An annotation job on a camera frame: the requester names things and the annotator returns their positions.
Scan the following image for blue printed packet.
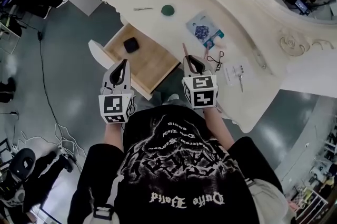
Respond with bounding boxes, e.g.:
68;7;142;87
185;9;226;48

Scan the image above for white cotton pad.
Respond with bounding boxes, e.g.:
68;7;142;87
210;36;229;50

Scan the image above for small scissors on card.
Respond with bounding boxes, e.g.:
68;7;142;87
223;62;247;86

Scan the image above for black cable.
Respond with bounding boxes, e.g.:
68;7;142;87
37;30;64;145

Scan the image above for beige bag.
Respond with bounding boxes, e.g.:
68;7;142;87
247;178;293;224

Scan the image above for person's left forearm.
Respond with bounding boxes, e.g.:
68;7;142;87
103;123;125;150

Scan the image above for pink thin stick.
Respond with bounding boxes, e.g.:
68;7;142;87
182;42;198;73

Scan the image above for white cables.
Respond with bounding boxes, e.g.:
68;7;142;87
21;123;85;166

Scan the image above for black printed t-shirt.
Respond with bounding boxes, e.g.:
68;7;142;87
66;104;285;224

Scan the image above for oval white framed mirror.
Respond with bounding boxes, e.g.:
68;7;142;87
237;0;337;58

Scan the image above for white dressing table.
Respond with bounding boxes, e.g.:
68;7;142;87
105;0;337;135

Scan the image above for person's right forearm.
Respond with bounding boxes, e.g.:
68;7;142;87
202;107;235;151

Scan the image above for pink makeup brush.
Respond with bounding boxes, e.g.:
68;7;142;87
203;42;215;59

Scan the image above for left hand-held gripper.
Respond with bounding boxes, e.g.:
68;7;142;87
98;58;136;125

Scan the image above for black compact case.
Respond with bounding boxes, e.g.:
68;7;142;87
123;36;140;54

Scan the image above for wooden drawer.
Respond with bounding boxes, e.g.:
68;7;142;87
87;22;183;100

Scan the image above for black metal eyelash curler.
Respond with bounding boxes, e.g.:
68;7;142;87
206;50;225;73

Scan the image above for green round lid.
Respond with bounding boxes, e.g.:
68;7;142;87
161;4;175;16

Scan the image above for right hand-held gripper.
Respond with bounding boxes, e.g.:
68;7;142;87
181;55;220;110

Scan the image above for person's grey shoe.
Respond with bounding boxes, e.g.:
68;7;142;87
161;93;181;106

